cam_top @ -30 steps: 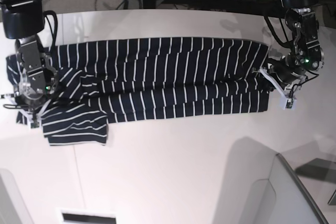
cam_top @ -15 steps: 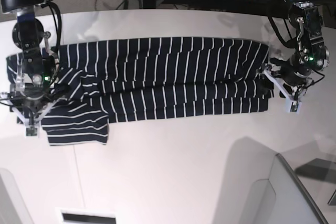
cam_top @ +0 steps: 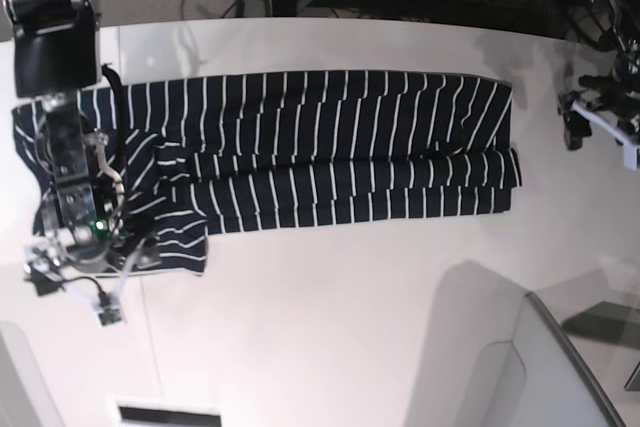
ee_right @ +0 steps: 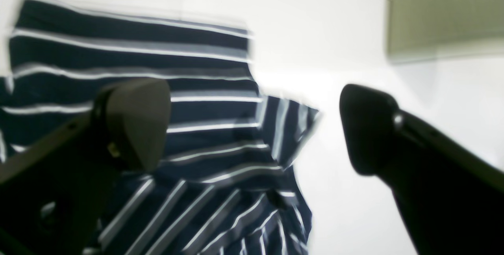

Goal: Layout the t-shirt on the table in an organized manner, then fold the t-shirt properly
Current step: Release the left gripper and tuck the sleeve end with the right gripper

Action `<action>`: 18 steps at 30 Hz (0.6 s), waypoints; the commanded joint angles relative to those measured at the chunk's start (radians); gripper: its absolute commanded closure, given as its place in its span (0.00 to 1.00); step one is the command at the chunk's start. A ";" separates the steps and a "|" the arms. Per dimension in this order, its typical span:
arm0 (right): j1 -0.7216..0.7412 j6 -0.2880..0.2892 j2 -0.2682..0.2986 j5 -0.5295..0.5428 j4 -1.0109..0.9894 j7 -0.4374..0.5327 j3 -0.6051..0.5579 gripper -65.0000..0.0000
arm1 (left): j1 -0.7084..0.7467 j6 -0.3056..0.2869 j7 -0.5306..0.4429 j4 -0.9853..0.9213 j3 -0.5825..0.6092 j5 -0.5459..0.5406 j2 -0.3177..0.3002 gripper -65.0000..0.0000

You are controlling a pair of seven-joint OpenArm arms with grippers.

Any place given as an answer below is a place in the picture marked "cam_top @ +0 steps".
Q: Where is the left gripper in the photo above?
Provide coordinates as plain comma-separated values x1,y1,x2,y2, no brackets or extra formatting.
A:
561,111,593,150

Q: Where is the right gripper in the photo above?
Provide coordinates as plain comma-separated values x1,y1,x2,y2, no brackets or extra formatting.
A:
24,226,160,297

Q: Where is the navy white striped t-shirt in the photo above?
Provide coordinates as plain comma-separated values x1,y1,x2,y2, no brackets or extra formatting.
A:
10,70,524,278

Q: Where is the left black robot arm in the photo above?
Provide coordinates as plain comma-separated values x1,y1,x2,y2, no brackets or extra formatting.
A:
550,0,639,151

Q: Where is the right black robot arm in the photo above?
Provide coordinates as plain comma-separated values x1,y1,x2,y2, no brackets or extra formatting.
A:
1,0,158,297

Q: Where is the white slotted panel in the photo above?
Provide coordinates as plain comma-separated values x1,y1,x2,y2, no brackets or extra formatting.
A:
108,396,225,427

